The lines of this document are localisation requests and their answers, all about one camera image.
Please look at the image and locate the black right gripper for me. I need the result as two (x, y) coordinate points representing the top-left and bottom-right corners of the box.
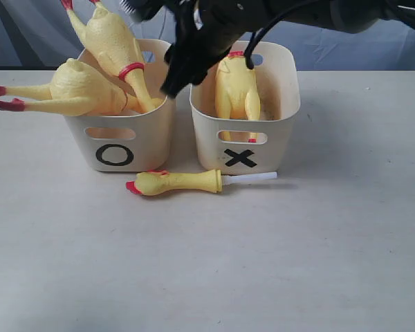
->
(160, 1), (276, 98)

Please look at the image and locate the headless yellow rubber chicken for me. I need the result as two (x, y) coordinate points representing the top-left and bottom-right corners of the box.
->
(214, 50), (261, 144)

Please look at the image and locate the yellow rubber chicken red collar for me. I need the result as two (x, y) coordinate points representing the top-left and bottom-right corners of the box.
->
(60, 0), (163, 113)

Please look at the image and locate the yellow rubber chicken whole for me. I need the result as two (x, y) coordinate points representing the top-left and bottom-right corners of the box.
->
(0, 58), (140, 116)

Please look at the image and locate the cream bin marked X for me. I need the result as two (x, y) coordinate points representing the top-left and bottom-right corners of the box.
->
(190, 41), (300, 175)

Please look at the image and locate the cream bin marked O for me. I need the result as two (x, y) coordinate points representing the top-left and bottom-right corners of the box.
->
(65, 39), (176, 172)

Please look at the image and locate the detached chicken head neck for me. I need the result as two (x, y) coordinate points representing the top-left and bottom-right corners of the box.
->
(125, 169), (277, 196)

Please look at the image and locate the black cable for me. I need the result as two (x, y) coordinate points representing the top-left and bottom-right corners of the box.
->
(244, 6), (308, 69)

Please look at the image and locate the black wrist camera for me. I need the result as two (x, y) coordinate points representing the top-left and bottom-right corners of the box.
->
(120, 0), (178, 23)

